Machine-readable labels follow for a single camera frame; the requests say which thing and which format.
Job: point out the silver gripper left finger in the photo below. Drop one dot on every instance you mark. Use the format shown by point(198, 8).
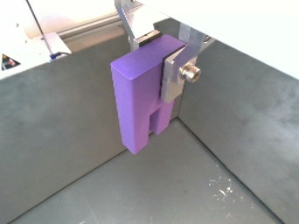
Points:
point(138, 19)

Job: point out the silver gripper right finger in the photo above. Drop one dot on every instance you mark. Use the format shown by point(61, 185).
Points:
point(178, 66)

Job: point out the purple double-square peg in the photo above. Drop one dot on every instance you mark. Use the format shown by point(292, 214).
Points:
point(137, 77)

